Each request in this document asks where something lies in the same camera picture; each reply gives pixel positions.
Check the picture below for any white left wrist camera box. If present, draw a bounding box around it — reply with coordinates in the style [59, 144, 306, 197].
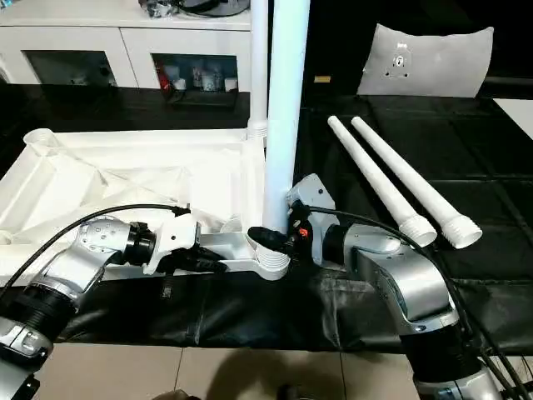
[142, 208, 202, 276]

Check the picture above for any dark grey robot foot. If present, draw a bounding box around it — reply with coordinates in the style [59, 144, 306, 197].
[276, 383, 307, 400]
[152, 387, 202, 400]

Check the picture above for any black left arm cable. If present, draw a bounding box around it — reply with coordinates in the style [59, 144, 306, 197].
[0, 203, 192, 293]

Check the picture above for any black box with yellow label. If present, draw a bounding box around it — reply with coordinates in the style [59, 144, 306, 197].
[271, 0, 386, 97]

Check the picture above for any white plastic table top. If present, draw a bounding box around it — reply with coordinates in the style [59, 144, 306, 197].
[0, 127, 292, 286]

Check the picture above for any white plastic bag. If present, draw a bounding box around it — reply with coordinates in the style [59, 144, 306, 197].
[356, 23, 495, 99]

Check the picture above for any white cabinet with glass doors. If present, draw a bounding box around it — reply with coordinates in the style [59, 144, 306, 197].
[0, 0, 253, 93]

